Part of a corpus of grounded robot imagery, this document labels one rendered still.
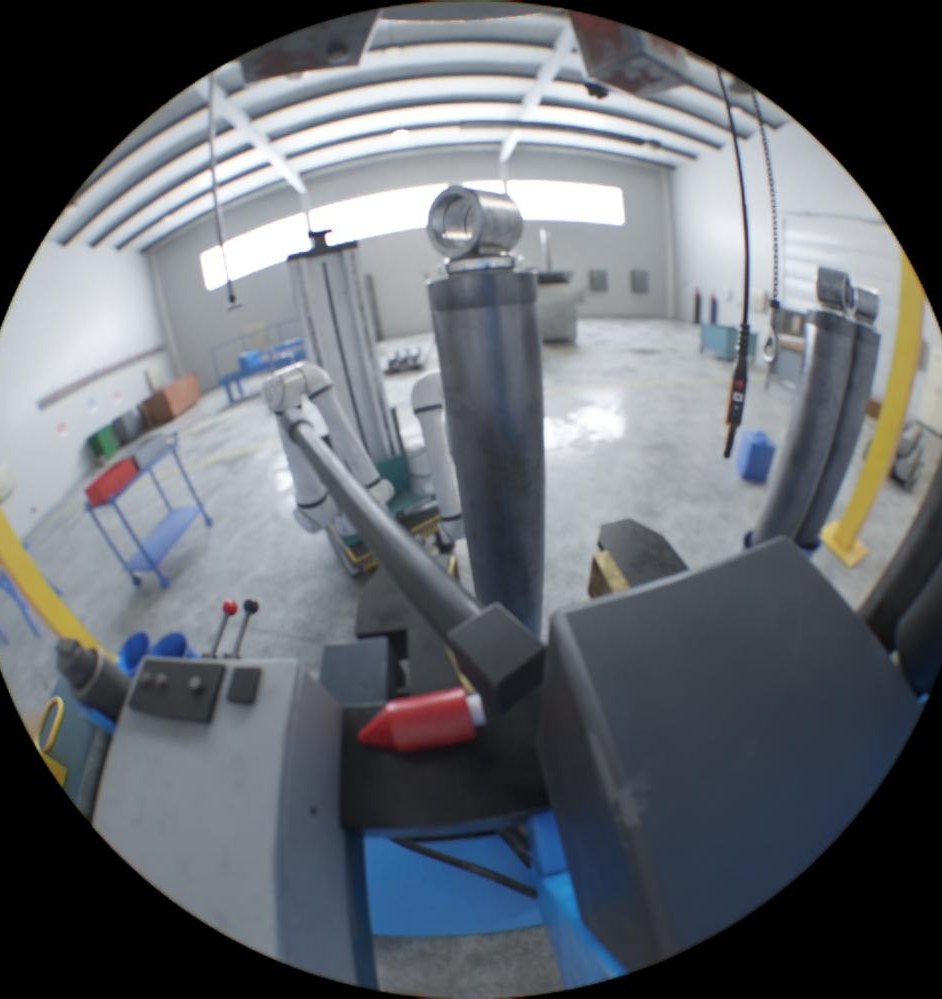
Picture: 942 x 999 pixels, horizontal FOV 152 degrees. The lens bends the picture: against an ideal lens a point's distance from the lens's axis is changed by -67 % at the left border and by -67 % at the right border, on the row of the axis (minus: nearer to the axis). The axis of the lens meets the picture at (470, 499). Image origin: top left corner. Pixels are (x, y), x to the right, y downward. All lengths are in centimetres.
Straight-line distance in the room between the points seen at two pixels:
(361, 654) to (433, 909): 104
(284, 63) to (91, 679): 63
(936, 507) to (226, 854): 49
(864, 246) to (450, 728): 1185
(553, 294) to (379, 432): 687
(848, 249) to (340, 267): 1164
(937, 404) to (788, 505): 886
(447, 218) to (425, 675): 80
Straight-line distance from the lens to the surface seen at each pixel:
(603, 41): 57
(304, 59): 42
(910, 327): 272
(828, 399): 154
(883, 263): 1152
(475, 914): 136
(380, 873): 141
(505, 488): 75
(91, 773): 70
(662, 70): 56
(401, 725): 35
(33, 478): 1172
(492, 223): 67
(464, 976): 157
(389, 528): 16
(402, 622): 58
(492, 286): 63
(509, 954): 152
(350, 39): 40
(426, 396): 131
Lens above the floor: 145
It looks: 34 degrees down
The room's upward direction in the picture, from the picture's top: 8 degrees counter-clockwise
